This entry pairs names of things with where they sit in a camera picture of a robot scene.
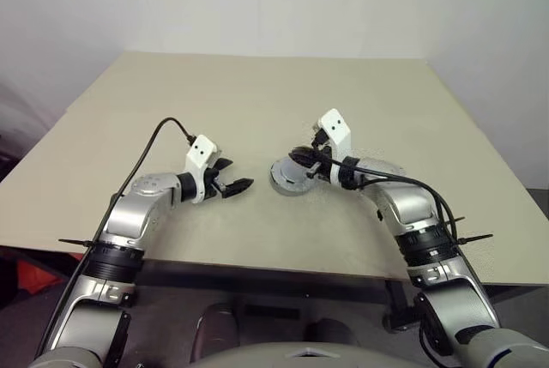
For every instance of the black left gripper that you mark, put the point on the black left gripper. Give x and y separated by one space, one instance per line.
213 183

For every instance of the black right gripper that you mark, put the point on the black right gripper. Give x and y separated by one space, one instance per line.
324 147

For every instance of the round silver motor housing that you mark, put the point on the round silver motor housing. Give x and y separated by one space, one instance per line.
291 179

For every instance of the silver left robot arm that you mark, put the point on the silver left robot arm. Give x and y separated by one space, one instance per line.
128 213

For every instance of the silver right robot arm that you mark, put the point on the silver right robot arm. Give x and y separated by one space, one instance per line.
412 205

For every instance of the dark rounded shape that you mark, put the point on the dark rounded shape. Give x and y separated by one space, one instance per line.
214 329

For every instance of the grey robot torso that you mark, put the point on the grey robot torso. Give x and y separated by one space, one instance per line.
309 355

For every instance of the red object under table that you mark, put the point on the red object under table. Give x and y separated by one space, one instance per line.
38 278

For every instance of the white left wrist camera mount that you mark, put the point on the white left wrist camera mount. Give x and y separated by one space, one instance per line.
201 151

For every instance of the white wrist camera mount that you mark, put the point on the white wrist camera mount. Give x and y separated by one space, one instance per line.
201 151
339 128

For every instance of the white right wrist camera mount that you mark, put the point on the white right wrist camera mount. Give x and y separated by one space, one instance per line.
339 128

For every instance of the black metal table frame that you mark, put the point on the black metal table frame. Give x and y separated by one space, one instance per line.
401 303

